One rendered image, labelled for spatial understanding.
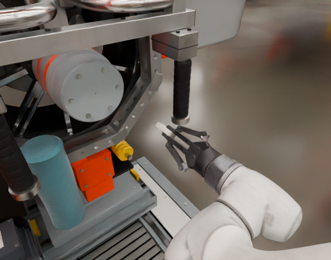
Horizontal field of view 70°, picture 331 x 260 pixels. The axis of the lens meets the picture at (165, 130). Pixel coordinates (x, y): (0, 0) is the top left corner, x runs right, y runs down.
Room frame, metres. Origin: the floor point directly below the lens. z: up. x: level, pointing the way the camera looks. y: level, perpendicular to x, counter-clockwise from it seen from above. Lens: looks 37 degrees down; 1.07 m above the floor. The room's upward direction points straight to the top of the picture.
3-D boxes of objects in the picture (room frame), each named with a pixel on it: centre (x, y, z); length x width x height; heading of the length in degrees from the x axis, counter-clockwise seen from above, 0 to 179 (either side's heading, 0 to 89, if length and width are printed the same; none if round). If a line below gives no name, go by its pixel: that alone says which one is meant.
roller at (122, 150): (0.70, 0.21, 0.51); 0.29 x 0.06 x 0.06; 38
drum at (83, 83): (0.49, 0.20, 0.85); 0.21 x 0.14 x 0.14; 38
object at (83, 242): (0.68, 0.35, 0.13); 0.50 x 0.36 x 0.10; 128
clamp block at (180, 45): (0.49, -0.02, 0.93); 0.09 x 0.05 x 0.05; 38
